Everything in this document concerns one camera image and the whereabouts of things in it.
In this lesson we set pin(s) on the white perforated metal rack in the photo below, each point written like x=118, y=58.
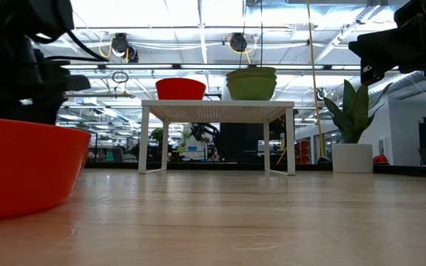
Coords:
x=216, y=104

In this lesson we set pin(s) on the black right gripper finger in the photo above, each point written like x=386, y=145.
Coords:
x=424, y=14
x=379, y=51

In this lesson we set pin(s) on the small red object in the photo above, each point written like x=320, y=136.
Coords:
x=380, y=159

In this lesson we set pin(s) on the red plastic bowl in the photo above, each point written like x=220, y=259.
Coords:
x=180, y=88
x=20, y=166

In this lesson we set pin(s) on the long linear ceiling light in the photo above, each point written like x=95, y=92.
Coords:
x=142, y=67

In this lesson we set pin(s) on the green background plant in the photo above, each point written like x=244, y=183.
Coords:
x=157, y=134

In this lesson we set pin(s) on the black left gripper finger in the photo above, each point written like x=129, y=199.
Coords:
x=7, y=109
x=43, y=109

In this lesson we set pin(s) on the potted snake plant white pot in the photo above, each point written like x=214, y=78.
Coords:
x=351, y=159

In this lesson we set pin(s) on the dark green cabinet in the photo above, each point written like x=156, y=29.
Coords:
x=240, y=144

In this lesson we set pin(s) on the red storage rack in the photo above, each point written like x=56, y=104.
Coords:
x=303, y=151

